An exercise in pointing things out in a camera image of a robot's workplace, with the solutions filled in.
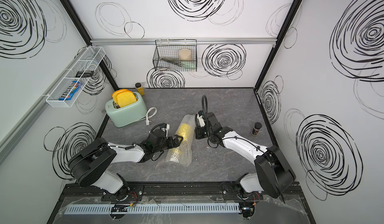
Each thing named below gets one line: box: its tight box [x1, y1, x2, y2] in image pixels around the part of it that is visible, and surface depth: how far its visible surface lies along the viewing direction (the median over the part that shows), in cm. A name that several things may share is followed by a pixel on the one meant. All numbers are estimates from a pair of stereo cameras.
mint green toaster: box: [105, 92, 148, 128], surface depth 93 cm
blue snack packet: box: [58, 81, 83, 101], surface depth 72 cm
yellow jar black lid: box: [135, 82, 145, 96], surface depth 113 cm
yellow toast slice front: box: [116, 91, 137, 108], surface depth 91 cm
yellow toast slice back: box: [112, 88, 130, 104], surface depth 88 cm
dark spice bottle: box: [251, 122, 262, 137], surface depth 91 cm
